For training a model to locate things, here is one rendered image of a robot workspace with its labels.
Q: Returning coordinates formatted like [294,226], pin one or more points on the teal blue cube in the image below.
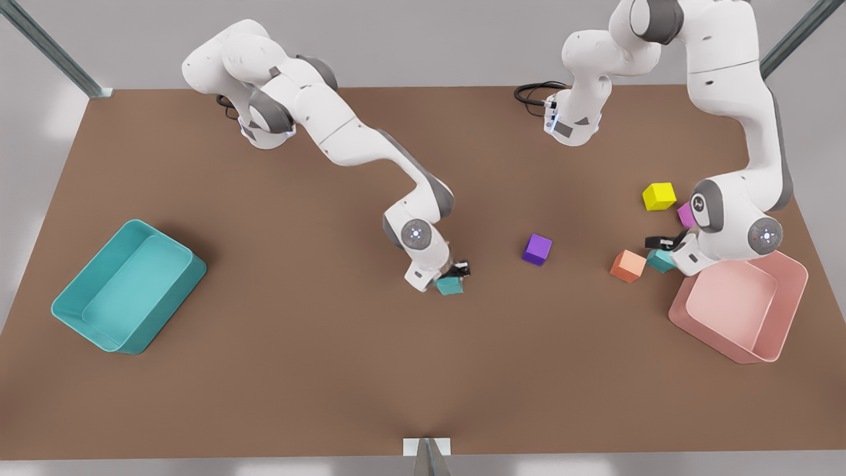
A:
[450,285]
[659,260]

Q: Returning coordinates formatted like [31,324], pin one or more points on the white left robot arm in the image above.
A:
[727,99]

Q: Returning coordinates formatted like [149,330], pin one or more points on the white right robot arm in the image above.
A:
[344,132]

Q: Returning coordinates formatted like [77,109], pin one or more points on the pink cube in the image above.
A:
[685,215]

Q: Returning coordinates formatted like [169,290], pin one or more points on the orange cube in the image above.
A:
[627,266]

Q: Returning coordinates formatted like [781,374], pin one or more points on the yellow cube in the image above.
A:
[659,196]

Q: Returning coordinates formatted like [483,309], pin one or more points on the purple cube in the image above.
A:
[537,249]

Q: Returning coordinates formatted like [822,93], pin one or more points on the pink plastic bin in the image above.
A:
[740,307]

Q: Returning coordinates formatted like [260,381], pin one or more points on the teal plastic bin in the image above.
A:
[129,285]

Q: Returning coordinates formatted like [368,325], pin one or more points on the silver frame post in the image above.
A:
[49,46]
[428,457]
[793,36]

